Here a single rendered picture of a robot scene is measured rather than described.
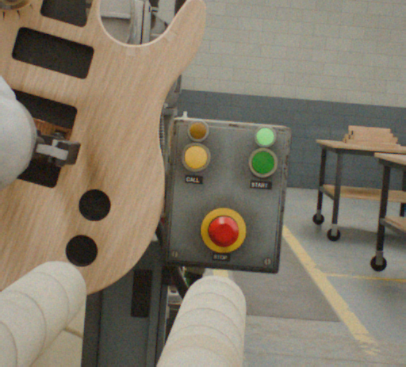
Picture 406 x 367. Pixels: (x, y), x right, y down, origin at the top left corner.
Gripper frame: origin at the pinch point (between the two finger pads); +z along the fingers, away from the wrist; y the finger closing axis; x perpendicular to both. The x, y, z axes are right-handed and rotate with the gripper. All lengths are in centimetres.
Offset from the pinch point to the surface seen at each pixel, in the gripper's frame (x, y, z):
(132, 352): -29, 19, 38
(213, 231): -5.9, 25.0, 14.8
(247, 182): 1.5, 27.7, 17.3
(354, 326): -74, 136, 460
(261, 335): -86, 83, 415
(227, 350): -1, 22, -86
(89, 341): -28.8, 12.6, 34.9
